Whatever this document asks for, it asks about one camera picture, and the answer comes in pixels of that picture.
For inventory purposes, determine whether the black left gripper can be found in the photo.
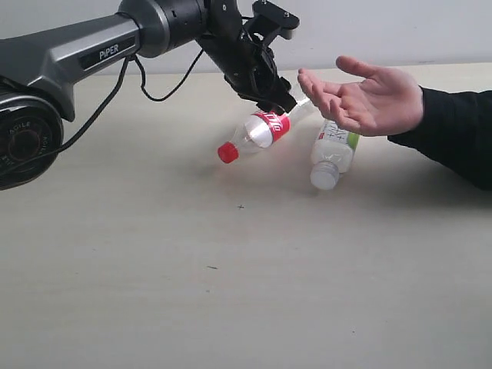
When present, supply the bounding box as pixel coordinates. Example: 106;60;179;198
197;1;297;114

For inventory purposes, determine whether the clear cola bottle red label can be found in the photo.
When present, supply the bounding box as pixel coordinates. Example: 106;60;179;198
217;97;316;164

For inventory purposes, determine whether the black sleeved forearm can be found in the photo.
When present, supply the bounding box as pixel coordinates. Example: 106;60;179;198
387;88;491;191

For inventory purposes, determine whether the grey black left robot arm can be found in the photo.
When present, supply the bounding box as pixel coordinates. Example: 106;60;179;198
1;0;300;189

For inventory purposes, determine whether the white fruit label bottle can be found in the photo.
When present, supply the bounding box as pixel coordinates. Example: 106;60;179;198
310;119;360;190

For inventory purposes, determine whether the person's open bare hand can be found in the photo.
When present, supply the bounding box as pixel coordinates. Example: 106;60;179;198
298;55;424;137

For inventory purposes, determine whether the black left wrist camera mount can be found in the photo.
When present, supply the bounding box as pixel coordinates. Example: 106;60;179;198
244;1;300;47

